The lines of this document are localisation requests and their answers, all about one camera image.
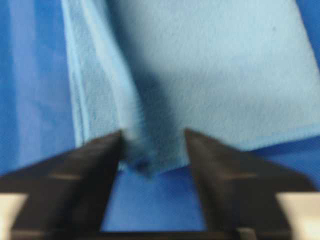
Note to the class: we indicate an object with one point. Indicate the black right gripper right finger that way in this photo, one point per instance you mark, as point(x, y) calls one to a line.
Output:
point(238, 189)

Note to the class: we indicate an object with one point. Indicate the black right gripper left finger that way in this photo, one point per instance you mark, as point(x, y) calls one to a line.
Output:
point(61, 197)

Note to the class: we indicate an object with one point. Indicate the light blue towel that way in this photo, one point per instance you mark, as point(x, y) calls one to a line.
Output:
point(240, 71)

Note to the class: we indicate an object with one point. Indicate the blue table cloth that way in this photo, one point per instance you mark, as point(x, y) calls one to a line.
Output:
point(36, 119)

